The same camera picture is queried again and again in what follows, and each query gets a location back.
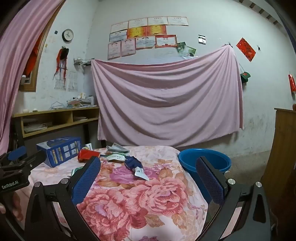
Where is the green and white packet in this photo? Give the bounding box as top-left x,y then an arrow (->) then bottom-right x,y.
106,143 -> 130,154

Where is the group of wall certificates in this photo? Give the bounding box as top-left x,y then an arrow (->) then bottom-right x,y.
107,16 -> 189,60

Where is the red paper wall hanging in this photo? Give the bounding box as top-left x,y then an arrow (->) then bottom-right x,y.
236,37 -> 256,62

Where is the red hanging packet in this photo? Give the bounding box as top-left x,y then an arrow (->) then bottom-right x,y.
288,74 -> 296,93

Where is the red wrapper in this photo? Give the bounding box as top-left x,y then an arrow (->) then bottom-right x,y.
77,149 -> 100,163

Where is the stack of papers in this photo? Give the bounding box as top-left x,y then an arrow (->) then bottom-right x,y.
23,122 -> 48,134

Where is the blue plastic bucket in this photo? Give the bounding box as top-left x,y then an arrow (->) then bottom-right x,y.
178,148 -> 232,205

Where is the person's left hand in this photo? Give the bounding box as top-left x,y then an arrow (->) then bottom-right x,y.
0,192 -> 24,222

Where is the wooden shelf desk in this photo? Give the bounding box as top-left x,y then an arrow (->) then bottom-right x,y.
11,107 -> 100,145

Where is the small wall shelf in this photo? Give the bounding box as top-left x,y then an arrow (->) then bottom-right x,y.
73,58 -> 92,68

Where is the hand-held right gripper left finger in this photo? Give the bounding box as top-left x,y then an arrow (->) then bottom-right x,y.
24,156 -> 102,241

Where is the blue wrapper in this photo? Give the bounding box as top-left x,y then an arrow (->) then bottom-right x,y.
124,156 -> 149,181

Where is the pink door curtain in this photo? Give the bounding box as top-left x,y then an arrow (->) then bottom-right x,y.
0,0 -> 63,153

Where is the blue cardboard box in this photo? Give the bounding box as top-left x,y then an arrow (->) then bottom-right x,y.
36,136 -> 82,168

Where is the floral pink blanket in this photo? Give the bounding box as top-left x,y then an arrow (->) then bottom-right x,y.
28,146 -> 208,241

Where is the red tassel wall decoration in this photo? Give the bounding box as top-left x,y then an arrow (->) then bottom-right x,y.
53,46 -> 70,81

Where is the wooden cabinet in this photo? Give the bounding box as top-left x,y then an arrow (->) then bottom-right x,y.
261,108 -> 296,241

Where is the stack of books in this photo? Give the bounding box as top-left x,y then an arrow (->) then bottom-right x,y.
67,93 -> 95,109

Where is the printed wall sheet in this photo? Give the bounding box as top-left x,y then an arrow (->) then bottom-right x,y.
55,74 -> 67,91
68,71 -> 78,91

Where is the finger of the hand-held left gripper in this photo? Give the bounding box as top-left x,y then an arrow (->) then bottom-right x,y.
14,150 -> 47,173
6,146 -> 27,163

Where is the round wall clock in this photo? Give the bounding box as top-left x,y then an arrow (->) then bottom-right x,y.
62,29 -> 74,42

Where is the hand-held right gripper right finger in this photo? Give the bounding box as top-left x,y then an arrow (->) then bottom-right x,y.
195,156 -> 272,241

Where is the white wire hanger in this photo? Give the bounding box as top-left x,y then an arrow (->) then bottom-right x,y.
49,101 -> 66,111

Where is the wooden window frame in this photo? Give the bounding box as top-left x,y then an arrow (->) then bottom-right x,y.
18,7 -> 62,93

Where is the pink sheet on wall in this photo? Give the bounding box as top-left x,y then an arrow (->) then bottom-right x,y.
91,44 -> 244,149

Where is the orange cloth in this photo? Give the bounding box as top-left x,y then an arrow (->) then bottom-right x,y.
24,35 -> 39,77

